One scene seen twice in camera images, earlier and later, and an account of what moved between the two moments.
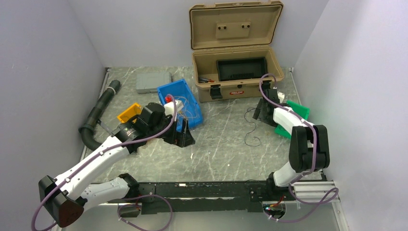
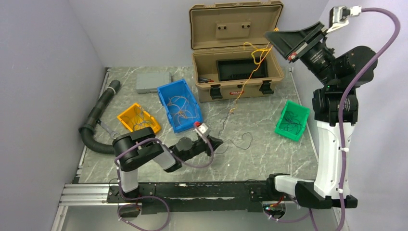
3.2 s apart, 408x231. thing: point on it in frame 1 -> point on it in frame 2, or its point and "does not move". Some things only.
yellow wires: x=182 y=113 -> x=259 y=54
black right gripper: x=259 y=111 -> x=290 y=42
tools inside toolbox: x=202 y=80 does not move
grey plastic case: x=146 y=83 does not move
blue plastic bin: x=191 y=112 does not move
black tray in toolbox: x=242 y=68 does not move
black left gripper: x=180 y=139 -> x=214 y=142
